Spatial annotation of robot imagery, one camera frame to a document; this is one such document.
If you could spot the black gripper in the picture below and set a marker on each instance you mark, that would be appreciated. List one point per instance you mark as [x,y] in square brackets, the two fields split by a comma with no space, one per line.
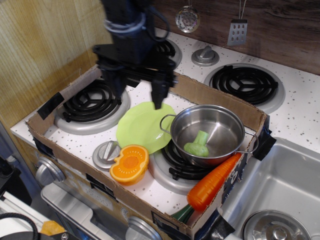
[133,51]

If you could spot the green toy broccoli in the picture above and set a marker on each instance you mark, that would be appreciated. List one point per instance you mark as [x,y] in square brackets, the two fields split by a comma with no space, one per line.
[198,146]

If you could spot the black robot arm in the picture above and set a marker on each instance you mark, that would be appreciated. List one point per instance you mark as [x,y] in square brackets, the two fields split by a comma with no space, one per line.
[131,12]

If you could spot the stainless steel pan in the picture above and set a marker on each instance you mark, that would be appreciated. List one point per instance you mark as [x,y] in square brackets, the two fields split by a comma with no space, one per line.
[227,134]

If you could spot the light green plate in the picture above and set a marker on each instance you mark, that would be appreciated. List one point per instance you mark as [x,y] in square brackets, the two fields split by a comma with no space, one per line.
[146,126]

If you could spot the back left black burner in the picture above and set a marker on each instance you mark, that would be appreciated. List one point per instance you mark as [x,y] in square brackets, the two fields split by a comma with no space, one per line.
[171,50]

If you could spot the black burner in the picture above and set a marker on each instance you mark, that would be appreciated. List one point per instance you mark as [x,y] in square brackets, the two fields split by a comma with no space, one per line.
[171,50]
[173,172]
[92,110]
[253,84]

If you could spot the front left black burner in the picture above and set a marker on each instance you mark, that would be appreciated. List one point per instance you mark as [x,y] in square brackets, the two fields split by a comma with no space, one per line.
[92,110]

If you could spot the back silver stove knob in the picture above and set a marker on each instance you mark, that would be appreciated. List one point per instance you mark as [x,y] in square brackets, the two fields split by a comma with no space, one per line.
[205,57]

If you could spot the silver stove knob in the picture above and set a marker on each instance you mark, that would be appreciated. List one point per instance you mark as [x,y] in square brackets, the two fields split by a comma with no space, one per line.
[205,57]
[104,155]

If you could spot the front silver stove knob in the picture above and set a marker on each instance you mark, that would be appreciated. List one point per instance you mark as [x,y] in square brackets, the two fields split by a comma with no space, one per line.
[104,155]

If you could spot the hanging silver skimmer ladle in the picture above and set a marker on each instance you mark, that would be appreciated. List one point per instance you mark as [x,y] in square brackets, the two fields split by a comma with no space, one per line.
[187,18]

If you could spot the orange toy pumpkin half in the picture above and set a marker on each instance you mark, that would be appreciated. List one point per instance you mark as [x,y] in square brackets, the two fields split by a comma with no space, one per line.
[131,164]

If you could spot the front right black burner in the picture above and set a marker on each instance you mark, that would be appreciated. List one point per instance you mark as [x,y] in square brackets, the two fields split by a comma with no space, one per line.
[173,172]

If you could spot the hanging silver spatula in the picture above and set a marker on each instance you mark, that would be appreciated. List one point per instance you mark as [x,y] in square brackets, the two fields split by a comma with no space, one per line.
[238,27]

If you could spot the cardboard fence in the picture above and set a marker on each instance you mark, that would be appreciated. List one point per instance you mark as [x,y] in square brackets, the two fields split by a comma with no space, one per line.
[146,199]

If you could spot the back right black burner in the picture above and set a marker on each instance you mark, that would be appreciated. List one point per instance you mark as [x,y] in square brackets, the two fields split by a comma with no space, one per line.
[253,84]

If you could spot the orange toy carrot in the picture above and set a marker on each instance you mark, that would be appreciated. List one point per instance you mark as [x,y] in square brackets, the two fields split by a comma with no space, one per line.
[203,193]

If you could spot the left silver oven knob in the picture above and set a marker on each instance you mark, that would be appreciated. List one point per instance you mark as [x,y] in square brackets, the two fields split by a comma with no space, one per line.
[47,172]

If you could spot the silver oven knob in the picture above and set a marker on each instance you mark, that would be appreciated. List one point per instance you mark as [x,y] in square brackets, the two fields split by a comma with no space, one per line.
[47,172]
[138,229]

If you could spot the right silver oven knob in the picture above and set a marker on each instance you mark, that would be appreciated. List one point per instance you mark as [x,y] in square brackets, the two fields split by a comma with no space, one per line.
[138,229]

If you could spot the small orange object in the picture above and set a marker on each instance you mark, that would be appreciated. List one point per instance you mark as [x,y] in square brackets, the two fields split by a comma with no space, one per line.
[51,228]

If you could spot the silver sink basin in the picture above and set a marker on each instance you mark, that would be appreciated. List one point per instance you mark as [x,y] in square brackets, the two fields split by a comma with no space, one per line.
[286,180]

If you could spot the silver sink drain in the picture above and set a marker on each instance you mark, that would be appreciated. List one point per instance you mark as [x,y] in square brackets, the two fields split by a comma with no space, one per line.
[273,225]

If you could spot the silver oven door handle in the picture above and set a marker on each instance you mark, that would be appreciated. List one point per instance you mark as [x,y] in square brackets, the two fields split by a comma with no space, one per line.
[82,215]

